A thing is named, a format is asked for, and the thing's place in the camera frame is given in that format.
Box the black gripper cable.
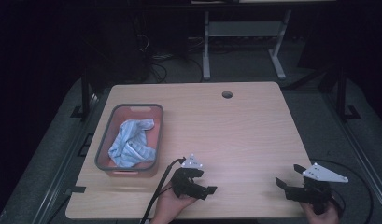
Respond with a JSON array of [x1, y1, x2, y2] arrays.
[[139, 157, 187, 224], [309, 158, 375, 224]]

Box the white metal stand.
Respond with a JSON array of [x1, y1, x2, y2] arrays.
[[202, 8, 293, 82]]

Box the pink basket with grey rim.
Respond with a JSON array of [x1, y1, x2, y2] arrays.
[[94, 103, 164, 178]]

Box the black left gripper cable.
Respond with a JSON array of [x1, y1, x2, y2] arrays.
[[139, 157, 187, 224]]

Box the black floor cables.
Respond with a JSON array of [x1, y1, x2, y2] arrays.
[[135, 34, 205, 84]]

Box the grey metal rail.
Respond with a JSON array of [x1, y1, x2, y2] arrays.
[[31, 92, 112, 224], [322, 92, 382, 216]]

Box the person's right hand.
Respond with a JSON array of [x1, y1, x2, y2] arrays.
[[299, 201, 341, 224]]

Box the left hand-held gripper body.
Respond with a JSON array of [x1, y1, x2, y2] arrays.
[[171, 153, 204, 199]]

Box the black metal post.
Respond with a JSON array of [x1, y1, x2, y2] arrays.
[[333, 66, 362, 121], [70, 69, 101, 123]]

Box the person's left hand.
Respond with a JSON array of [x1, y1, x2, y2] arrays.
[[149, 182, 199, 224]]

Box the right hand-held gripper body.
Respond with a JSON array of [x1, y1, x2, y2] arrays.
[[285, 161, 349, 216]]

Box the light blue striped cloth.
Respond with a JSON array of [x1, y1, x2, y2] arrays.
[[107, 118, 157, 169]]

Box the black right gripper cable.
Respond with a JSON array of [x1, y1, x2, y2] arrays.
[[309, 158, 375, 224]]

